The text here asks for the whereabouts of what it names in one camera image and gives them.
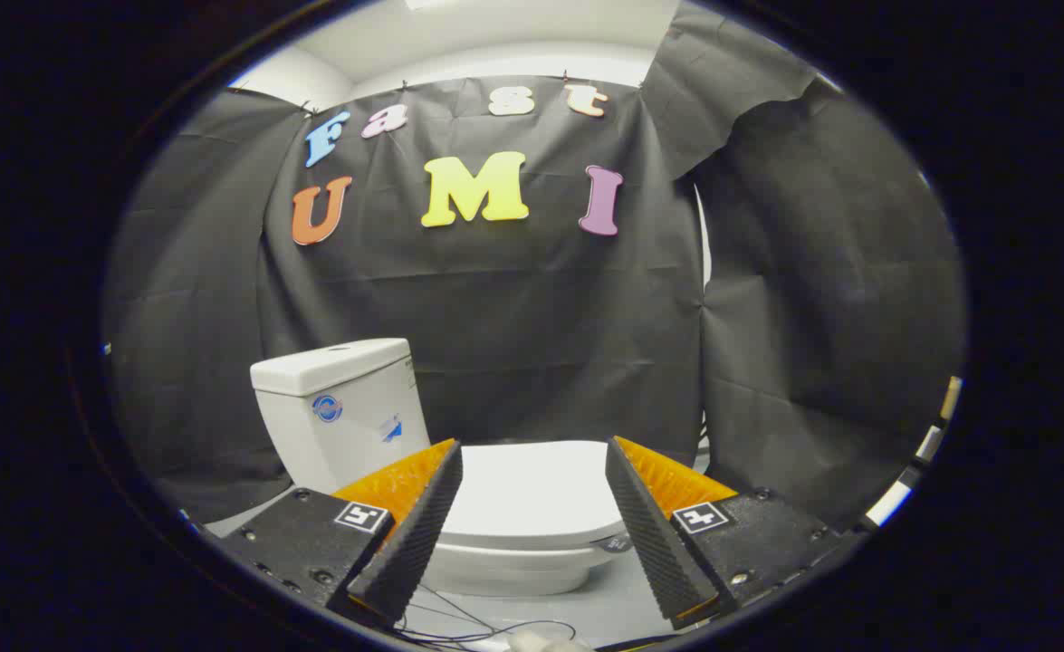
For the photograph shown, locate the thin black cable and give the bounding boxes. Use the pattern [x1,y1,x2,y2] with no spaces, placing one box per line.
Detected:
[394,584,578,646]

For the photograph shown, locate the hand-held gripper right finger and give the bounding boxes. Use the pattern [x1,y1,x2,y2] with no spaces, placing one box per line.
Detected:
[604,436,867,632]

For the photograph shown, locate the black backdrop cloth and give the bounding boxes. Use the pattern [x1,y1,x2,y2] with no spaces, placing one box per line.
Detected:
[101,0,967,535]

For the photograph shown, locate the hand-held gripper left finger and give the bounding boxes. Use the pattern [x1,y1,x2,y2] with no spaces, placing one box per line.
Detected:
[219,438,465,628]

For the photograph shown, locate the white toilet tank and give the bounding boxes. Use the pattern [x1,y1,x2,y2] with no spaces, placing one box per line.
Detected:
[250,338,431,496]

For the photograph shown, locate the white toilet lid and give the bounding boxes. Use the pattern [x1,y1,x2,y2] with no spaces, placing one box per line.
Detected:
[441,441,628,551]

